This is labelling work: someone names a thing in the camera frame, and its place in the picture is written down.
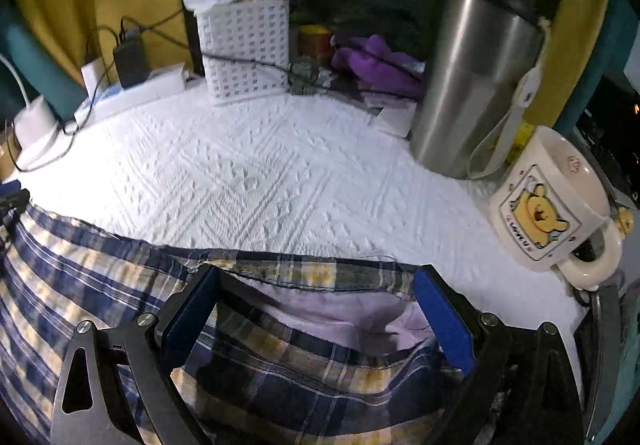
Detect black lamp cable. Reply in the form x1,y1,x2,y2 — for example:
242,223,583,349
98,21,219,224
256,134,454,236
5,15,126,172

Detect white power strip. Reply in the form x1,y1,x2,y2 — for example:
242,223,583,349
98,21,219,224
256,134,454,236
75,64,187,123

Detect teal curtain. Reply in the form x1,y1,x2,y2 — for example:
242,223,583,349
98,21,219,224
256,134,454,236
565,0,640,136
0,10,83,121

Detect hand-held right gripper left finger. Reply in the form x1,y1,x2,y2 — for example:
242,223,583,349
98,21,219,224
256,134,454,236
50,265,221,445

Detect white textured tablecloth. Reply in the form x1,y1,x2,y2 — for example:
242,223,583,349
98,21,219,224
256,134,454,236
0,70,588,406

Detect black smartphone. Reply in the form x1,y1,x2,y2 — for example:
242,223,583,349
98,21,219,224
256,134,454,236
575,275,626,445

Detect white booklet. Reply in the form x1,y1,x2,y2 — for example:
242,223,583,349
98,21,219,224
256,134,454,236
367,95,418,138

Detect white charger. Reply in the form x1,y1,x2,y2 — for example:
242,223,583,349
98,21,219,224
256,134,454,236
81,59,108,96

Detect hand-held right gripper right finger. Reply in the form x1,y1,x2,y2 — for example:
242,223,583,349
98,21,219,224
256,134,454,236
414,265,586,445

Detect blue plaid shirt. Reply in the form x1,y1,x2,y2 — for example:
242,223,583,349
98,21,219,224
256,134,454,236
0,202,496,445

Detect purple cloth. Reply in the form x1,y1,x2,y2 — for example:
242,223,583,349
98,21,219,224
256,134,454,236
332,34,426,96

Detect small grey figure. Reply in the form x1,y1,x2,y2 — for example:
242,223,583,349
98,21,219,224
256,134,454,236
287,56,323,96

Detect steel tumbler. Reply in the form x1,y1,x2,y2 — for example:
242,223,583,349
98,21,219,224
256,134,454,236
410,0,546,181

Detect black charger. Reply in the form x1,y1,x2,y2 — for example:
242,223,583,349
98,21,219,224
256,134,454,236
112,38,151,88

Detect white plastic basket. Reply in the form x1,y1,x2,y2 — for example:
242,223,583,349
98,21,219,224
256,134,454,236
195,0,292,106

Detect black charger cable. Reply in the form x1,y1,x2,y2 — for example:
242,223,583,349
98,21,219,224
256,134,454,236
120,8,301,76

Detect white desk lamp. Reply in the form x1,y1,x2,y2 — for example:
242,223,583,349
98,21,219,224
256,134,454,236
0,52,62,167

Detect cream cartoon mug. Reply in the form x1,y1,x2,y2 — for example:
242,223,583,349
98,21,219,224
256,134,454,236
487,125,626,291

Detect orange jar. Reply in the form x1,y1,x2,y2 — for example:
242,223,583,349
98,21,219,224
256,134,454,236
298,24,335,58

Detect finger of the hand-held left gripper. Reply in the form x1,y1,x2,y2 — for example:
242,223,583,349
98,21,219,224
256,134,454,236
0,188,32,226

